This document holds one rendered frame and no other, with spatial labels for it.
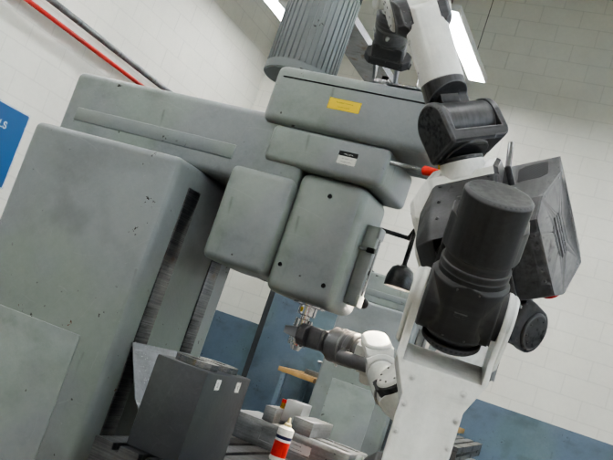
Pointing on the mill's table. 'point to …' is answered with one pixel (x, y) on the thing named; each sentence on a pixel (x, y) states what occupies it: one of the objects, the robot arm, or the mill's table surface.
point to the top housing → (351, 112)
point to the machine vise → (256, 427)
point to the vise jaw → (311, 427)
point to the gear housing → (342, 162)
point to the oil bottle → (282, 442)
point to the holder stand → (189, 409)
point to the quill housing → (323, 242)
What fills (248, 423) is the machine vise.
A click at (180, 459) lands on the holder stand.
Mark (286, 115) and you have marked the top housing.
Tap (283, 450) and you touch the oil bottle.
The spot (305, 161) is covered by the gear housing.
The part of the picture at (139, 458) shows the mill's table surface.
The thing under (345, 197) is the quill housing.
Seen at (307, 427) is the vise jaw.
